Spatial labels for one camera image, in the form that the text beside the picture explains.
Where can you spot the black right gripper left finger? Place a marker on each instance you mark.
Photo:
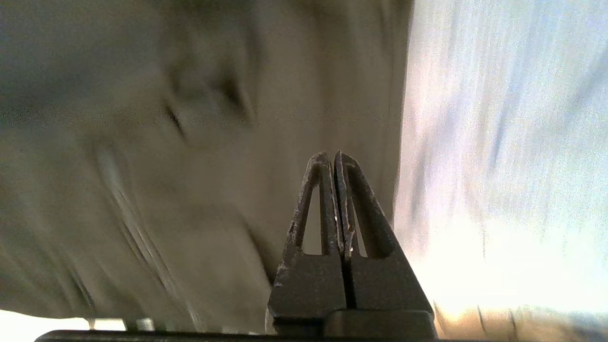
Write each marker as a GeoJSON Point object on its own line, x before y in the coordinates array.
{"type": "Point", "coordinates": [308, 285]}

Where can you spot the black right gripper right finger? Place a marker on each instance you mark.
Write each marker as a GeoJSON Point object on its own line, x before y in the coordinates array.
{"type": "Point", "coordinates": [384, 285]}

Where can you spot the black zip hoodie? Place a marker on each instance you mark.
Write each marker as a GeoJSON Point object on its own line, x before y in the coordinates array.
{"type": "Point", "coordinates": [190, 142]}

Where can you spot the blue bed sheet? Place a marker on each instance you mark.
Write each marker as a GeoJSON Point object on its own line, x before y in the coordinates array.
{"type": "Point", "coordinates": [498, 142]}

